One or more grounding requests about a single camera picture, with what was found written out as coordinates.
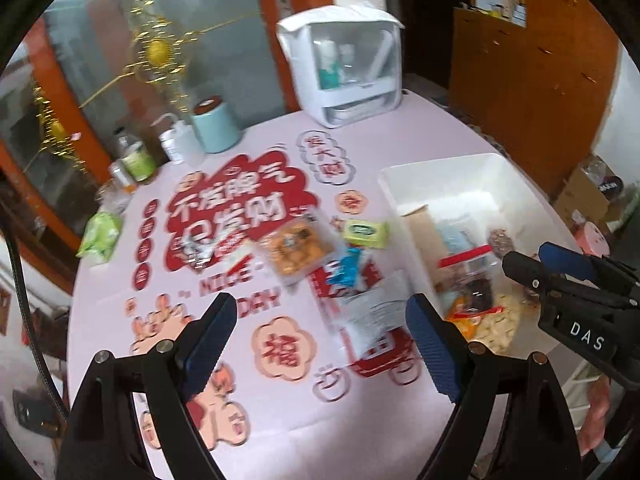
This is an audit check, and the small metal tin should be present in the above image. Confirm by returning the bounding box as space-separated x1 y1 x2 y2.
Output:
108 162 137 194

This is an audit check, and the white plastic storage bin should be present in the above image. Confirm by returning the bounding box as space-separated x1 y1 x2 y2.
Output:
378 152 582 362

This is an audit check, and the cardboard box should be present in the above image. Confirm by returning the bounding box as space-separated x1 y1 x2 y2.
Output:
552 167 612 234

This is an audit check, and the wooden glass door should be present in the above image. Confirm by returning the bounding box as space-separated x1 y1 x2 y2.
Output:
0 0 335 266

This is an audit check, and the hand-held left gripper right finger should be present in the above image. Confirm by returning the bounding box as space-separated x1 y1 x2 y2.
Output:
405 293 584 480

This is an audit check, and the green tissue pack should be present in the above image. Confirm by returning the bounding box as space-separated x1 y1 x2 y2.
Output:
75 211 125 266

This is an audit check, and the dark chocolate packet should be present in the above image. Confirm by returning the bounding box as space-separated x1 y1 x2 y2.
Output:
181 236 227 267

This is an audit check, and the white printed snack packet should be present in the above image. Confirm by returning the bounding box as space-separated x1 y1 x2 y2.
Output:
324 270 417 352

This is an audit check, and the gold door ornament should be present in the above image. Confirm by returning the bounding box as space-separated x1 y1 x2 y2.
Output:
119 0 202 112
32 84 82 162

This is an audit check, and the teal canister brown lid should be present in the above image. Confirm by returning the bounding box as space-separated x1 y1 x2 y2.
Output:
192 98 244 155

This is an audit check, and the green label oil bottle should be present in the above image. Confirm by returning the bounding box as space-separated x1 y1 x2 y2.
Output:
113 127 159 184

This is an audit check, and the green candy packet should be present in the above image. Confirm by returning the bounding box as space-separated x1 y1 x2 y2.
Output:
342 219 391 250

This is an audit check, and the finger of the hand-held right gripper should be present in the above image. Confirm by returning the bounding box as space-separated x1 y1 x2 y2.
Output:
502 252 637 309
539 242 640 307

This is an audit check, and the white cosmetic storage box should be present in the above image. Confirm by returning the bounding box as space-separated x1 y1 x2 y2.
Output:
275 4 405 130

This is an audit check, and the yellow cake packet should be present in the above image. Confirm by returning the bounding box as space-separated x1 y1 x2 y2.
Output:
259 219 337 282

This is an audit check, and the clear nut cluster packet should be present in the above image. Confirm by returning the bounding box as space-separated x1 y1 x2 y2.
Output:
489 229 517 257

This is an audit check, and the rice crisp packet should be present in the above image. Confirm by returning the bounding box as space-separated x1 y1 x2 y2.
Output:
472 305 526 353

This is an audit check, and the large white blue packet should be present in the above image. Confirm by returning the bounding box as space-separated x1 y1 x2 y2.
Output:
434 217 483 263

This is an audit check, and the blue snack packet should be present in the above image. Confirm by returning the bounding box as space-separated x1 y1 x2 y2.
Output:
327 247 364 287

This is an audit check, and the pink printed tablecloth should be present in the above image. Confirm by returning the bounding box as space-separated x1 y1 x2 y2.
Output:
67 87 596 480

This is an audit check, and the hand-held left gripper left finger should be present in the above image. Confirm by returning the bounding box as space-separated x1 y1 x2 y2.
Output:
56 291 238 480

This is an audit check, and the white squeeze bottle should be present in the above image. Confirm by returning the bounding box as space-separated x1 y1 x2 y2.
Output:
159 112 206 166

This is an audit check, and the person's right hand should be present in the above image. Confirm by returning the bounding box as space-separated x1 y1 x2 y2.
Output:
579 374 619 457

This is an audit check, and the clear glass cup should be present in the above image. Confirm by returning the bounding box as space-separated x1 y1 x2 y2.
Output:
97 182 134 216

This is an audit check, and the white pill bottle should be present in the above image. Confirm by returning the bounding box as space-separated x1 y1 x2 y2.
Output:
160 132 184 164

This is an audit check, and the orange oat bar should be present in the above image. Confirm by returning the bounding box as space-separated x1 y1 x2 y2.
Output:
445 305 503 338

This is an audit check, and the wooden cabinet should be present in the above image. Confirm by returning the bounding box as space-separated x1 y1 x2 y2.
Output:
447 0 624 202

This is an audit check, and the pink round container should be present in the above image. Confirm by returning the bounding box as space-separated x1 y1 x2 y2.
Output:
573 220 612 257

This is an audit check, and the beige cracker packet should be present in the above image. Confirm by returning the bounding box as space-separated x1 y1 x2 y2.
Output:
402 205 437 266

